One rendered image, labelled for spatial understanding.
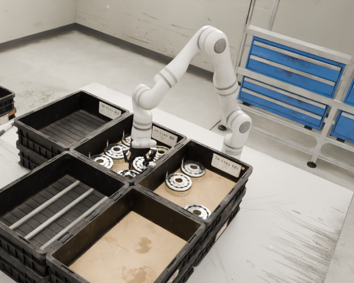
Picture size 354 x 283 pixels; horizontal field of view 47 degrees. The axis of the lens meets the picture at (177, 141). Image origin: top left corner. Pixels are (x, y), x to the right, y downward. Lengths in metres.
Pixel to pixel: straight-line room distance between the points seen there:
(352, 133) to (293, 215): 1.62
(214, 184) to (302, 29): 2.67
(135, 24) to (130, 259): 3.86
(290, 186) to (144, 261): 0.92
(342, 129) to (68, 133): 2.18
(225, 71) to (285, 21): 2.60
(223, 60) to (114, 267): 0.80
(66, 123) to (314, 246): 1.18
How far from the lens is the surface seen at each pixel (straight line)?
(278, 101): 3.36
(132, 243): 1.35
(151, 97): 1.40
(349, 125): 3.31
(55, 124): 1.89
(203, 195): 1.56
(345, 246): 2.91
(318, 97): 3.23
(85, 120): 1.93
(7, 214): 1.46
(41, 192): 1.53
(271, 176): 2.00
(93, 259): 1.30
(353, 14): 3.96
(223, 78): 1.55
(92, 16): 5.29
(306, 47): 3.17
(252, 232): 1.67
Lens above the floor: 1.83
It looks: 33 degrees down
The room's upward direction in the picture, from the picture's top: 10 degrees clockwise
